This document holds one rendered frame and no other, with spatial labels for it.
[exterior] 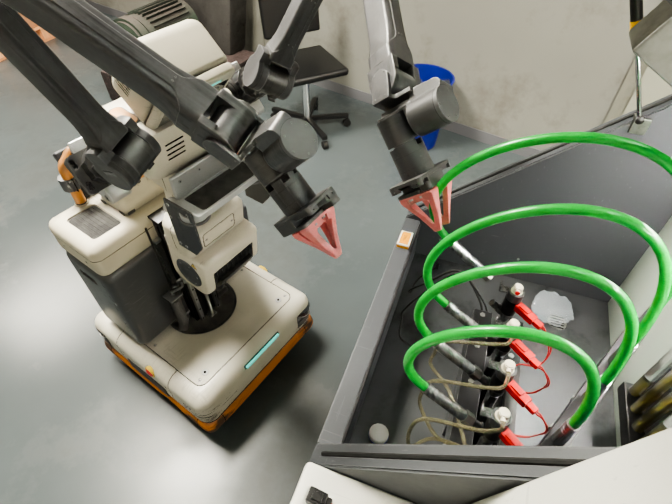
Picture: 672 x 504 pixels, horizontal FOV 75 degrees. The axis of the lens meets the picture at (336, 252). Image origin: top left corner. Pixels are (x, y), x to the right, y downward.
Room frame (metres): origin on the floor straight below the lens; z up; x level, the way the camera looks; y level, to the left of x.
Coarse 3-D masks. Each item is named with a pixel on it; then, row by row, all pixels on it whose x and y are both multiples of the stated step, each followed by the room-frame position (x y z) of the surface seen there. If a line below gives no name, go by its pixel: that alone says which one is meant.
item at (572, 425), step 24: (432, 336) 0.30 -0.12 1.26; (456, 336) 0.29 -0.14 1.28; (480, 336) 0.28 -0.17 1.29; (504, 336) 0.27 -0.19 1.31; (528, 336) 0.26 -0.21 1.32; (552, 336) 0.26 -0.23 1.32; (408, 360) 0.31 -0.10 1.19; (576, 360) 0.24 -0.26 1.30; (600, 384) 0.24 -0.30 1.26; (456, 408) 0.28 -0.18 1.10; (576, 432) 0.22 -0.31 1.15
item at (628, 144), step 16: (512, 144) 0.52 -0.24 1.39; (528, 144) 0.52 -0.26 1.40; (544, 144) 0.51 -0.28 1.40; (608, 144) 0.48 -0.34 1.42; (624, 144) 0.47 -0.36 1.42; (640, 144) 0.47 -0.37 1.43; (464, 160) 0.55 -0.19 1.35; (480, 160) 0.54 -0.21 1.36; (656, 160) 0.46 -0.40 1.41; (448, 176) 0.55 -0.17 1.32
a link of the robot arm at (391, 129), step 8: (400, 104) 0.65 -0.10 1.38; (392, 112) 0.64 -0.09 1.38; (400, 112) 0.63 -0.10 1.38; (384, 120) 0.63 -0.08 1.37; (392, 120) 0.63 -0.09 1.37; (400, 120) 0.63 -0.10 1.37; (384, 128) 0.63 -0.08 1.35; (392, 128) 0.62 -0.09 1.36; (400, 128) 0.62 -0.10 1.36; (408, 128) 0.62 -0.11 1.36; (384, 136) 0.63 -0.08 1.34; (392, 136) 0.62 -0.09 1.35; (400, 136) 0.61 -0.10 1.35; (408, 136) 0.61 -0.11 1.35; (416, 136) 0.62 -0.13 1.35; (392, 144) 0.61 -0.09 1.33; (400, 144) 0.61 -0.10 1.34
